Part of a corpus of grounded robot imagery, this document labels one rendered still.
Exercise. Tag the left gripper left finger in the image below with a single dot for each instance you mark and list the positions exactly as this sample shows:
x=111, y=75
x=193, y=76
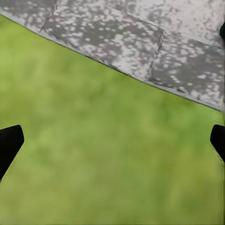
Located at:
x=11, y=140

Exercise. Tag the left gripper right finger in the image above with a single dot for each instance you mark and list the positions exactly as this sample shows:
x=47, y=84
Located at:
x=218, y=140

